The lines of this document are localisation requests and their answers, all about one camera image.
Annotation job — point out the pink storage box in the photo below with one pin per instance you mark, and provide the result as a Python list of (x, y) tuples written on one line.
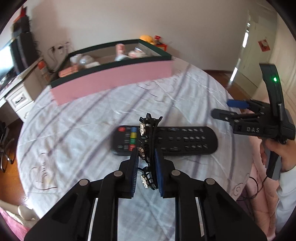
[(158, 64)]

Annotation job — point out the black computer tower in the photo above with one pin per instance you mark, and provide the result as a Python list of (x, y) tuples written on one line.
[(23, 52)]

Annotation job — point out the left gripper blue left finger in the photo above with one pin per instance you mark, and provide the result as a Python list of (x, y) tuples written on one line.
[(89, 210)]

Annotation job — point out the striped white bedsheet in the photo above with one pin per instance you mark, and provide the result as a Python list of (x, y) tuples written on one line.
[(144, 161)]

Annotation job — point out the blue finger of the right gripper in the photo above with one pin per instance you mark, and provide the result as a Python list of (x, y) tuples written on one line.
[(232, 103)]

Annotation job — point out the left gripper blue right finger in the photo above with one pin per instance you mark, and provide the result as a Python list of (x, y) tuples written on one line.
[(203, 209)]

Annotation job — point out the orange cap bottle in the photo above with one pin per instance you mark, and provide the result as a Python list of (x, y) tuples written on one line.
[(44, 70)]

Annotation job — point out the white round case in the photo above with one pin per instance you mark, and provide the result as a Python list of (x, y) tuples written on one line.
[(86, 59)]

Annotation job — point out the black office chair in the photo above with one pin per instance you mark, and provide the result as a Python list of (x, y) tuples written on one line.
[(6, 145)]

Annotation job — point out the black speaker box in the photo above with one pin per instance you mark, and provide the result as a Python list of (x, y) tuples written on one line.
[(22, 25)]

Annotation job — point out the pink block figure toy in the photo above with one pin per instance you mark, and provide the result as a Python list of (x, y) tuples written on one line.
[(120, 52)]

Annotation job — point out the white desk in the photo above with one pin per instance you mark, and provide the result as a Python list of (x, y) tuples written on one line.
[(18, 98)]

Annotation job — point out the red toy box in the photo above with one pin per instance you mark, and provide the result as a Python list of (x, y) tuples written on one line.
[(162, 46)]

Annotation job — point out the black remote control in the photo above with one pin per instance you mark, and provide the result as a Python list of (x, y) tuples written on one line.
[(172, 140)]

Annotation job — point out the black white flower hair clip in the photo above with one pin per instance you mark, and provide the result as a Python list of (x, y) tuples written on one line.
[(146, 150)]

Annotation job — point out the white rabbit figurine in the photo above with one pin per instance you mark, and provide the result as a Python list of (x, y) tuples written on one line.
[(75, 60)]

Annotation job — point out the computer monitor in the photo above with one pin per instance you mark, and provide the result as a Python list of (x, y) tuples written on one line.
[(7, 63)]

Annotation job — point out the white charger adapter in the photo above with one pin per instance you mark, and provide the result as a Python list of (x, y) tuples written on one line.
[(91, 65)]

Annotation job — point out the orange octopus plush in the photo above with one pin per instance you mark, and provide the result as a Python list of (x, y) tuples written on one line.
[(147, 38)]

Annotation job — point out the person's right hand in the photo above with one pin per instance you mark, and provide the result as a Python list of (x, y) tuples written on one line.
[(286, 151)]

